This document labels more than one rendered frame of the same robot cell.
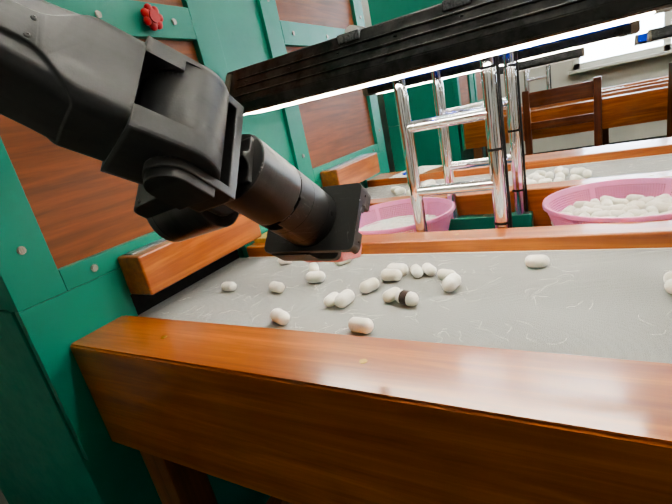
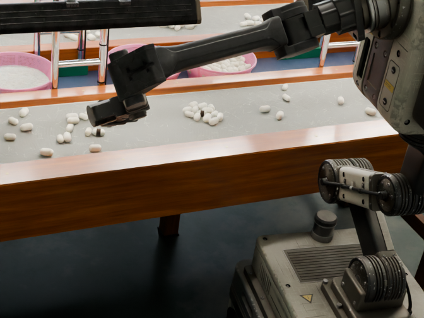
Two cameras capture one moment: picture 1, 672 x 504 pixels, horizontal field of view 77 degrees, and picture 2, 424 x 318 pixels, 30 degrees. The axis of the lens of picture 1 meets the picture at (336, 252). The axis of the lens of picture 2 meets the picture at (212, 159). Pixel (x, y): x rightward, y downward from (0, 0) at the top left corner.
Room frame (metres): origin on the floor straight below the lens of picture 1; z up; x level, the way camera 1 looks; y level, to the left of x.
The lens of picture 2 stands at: (-0.72, 1.45, 1.95)
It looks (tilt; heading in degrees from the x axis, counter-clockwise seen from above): 32 degrees down; 300
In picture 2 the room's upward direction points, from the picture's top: 9 degrees clockwise
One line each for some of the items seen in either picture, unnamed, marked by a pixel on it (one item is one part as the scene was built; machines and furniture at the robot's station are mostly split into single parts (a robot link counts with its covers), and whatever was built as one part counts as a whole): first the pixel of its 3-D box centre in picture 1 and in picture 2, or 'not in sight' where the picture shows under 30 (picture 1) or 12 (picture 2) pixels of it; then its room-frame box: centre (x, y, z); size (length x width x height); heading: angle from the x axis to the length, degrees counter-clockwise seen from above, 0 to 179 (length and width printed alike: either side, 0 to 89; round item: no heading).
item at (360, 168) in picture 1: (352, 171); not in sight; (1.39, -0.11, 0.83); 0.30 x 0.06 x 0.07; 148
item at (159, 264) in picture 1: (199, 244); not in sight; (0.81, 0.26, 0.83); 0.30 x 0.06 x 0.07; 148
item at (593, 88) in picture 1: (560, 166); not in sight; (2.47, -1.40, 0.46); 0.44 x 0.44 x 0.91; 55
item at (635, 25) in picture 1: (481, 53); not in sight; (1.10, -0.45, 1.08); 0.62 x 0.08 x 0.07; 58
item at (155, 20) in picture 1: (151, 17); not in sight; (0.88, 0.24, 1.24); 0.04 x 0.02 x 0.05; 148
